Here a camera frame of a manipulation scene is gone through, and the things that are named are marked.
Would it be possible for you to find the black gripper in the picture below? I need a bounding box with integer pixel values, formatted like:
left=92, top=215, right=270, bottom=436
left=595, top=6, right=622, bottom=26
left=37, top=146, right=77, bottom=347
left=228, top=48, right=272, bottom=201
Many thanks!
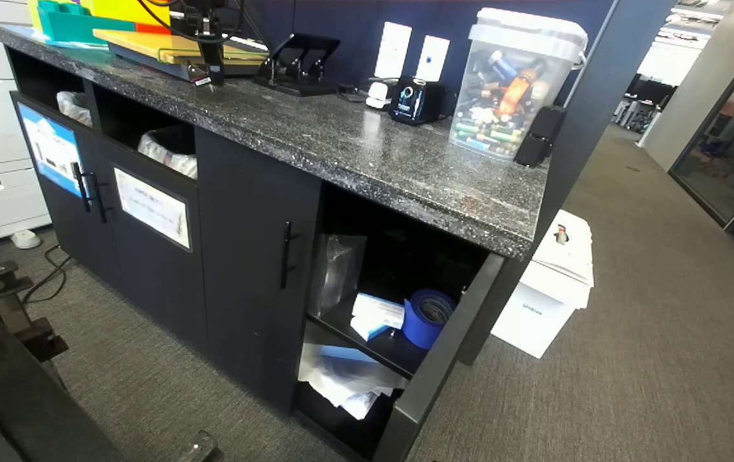
left=168, top=0, right=246, bottom=87

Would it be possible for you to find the yellow paper trimmer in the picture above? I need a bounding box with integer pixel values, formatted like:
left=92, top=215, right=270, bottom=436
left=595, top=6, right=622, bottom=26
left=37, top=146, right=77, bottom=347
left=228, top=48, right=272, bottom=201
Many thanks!
left=92, top=26, right=272, bottom=85

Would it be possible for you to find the black hole punch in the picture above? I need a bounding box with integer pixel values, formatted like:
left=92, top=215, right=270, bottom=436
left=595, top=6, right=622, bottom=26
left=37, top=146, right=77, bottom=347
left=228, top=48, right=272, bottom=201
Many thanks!
left=263, top=31, right=344, bottom=97

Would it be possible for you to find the yellow orange paper stack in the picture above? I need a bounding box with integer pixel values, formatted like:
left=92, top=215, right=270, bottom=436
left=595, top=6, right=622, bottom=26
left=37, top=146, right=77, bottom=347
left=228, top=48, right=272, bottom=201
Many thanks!
left=79, top=0, right=176, bottom=38

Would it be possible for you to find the large white bin liner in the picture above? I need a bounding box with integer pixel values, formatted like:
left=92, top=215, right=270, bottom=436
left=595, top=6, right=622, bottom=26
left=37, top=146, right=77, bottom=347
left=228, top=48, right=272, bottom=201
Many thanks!
left=136, top=126, right=201, bottom=182

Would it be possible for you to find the small white bin liner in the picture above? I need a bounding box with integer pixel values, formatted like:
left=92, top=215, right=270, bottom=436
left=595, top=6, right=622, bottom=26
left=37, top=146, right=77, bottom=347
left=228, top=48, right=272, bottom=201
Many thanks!
left=54, top=87, right=95, bottom=130

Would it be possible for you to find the green plastic tray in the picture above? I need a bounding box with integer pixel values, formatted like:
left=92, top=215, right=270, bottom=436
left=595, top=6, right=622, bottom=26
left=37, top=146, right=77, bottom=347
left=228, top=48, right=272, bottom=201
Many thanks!
left=33, top=0, right=116, bottom=51

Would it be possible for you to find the small white device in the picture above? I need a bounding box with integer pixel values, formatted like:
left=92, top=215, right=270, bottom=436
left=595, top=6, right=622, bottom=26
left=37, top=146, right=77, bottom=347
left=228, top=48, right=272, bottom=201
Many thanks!
left=363, top=79, right=394, bottom=112

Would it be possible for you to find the blue white door label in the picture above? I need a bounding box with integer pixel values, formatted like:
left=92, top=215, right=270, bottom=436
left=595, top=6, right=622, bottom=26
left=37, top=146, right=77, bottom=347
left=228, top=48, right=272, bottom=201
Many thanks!
left=16, top=103, right=91, bottom=203

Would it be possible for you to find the black cabinet with granite counter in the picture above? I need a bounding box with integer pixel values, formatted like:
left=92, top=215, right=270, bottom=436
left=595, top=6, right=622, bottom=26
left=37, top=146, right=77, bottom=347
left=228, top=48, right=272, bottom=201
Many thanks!
left=0, top=19, right=551, bottom=462

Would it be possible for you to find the black pencil sharpener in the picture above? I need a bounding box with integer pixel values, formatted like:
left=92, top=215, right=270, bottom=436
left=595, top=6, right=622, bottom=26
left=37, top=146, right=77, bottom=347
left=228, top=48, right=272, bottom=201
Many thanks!
left=389, top=76, right=445, bottom=129

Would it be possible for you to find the clear plastic bag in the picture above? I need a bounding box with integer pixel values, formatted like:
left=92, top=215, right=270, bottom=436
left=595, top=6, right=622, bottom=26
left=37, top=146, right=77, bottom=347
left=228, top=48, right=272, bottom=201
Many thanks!
left=312, top=232, right=371, bottom=320

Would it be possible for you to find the clear plastic lidded container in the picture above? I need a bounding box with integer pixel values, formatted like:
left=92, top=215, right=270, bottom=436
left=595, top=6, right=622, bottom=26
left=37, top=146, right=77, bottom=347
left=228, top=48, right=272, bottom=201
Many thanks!
left=448, top=6, right=590, bottom=158

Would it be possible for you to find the white blue packet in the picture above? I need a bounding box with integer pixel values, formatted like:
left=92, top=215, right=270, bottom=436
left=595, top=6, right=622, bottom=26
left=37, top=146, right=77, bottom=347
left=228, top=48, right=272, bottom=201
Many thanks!
left=347, top=289, right=408, bottom=345

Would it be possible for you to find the blue tape roll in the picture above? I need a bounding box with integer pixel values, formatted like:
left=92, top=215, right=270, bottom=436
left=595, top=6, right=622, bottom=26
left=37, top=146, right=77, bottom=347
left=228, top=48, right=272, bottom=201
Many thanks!
left=400, top=284, right=459, bottom=351

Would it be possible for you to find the black rectangular box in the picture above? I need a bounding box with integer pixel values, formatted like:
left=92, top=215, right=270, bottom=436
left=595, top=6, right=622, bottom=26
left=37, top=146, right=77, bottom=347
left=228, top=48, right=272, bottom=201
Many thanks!
left=512, top=103, right=571, bottom=170

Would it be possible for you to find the white papers pile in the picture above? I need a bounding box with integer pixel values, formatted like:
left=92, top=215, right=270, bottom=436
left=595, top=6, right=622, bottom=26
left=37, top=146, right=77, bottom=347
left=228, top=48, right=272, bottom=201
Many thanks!
left=296, top=341, right=408, bottom=423

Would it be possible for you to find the open black cabinet door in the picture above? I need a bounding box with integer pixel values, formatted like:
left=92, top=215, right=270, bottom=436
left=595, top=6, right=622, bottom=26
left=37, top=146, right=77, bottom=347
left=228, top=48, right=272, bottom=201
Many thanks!
left=372, top=251, right=509, bottom=462

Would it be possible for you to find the white cardboard box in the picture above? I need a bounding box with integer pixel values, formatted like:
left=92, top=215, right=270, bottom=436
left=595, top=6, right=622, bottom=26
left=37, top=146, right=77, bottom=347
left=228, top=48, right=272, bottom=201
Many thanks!
left=487, top=208, right=598, bottom=362

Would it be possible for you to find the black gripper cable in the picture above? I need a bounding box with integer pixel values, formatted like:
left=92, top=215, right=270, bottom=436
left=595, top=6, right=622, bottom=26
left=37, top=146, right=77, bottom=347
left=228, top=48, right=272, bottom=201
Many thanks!
left=138, top=0, right=176, bottom=31

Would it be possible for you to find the tall white wall plate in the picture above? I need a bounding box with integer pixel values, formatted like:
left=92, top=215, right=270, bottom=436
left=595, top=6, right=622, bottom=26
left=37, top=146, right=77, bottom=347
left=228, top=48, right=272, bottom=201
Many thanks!
left=372, top=20, right=415, bottom=85

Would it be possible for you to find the long black door handle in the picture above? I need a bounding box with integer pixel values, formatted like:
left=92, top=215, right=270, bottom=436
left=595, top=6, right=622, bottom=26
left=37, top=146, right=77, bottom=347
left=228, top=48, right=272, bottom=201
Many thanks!
left=278, top=217, right=297, bottom=292

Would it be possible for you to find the short white wall plate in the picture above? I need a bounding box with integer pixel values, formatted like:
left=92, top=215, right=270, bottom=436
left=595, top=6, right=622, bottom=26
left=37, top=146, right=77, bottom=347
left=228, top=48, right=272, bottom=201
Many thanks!
left=413, top=33, right=455, bottom=87

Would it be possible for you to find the black floor cable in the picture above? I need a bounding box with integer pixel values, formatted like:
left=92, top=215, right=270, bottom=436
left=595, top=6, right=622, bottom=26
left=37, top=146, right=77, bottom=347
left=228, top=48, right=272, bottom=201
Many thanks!
left=19, top=241, right=77, bottom=307

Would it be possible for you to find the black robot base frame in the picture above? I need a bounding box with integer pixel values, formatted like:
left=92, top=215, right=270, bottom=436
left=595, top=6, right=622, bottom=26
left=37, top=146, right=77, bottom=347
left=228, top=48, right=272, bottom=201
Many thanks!
left=0, top=264, right=220, bottom=462

